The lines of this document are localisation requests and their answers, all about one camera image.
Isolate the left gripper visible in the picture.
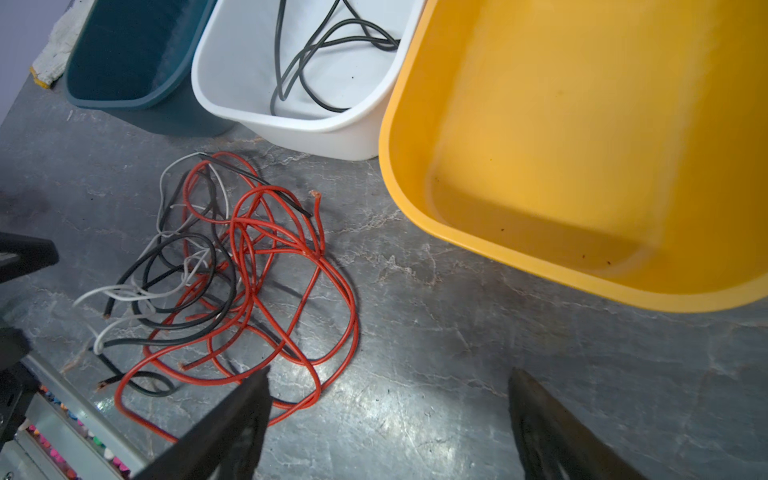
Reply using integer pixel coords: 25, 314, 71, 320
1, 232, 59, 444

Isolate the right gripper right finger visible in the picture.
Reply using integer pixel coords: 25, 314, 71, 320
508, 368, 644, 479

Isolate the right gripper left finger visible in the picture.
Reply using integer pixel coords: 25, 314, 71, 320
136, 368, 272, 479

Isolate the red cable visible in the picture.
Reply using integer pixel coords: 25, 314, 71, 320
112, 151, 362, 445

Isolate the black cable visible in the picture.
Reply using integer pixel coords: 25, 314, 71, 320
89, 152, 314, 398
269, 0, 402, 118

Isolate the white knit glove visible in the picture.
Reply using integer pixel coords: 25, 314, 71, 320
30, 0, 95, 89

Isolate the teal plastic bin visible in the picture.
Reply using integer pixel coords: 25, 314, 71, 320
63, 0, 233, 137

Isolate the white plastic bin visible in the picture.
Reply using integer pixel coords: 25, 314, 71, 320
192, 1, 425, 161

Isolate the yellow plastic bin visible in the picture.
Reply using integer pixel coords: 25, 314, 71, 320
379, 1, 767, 313

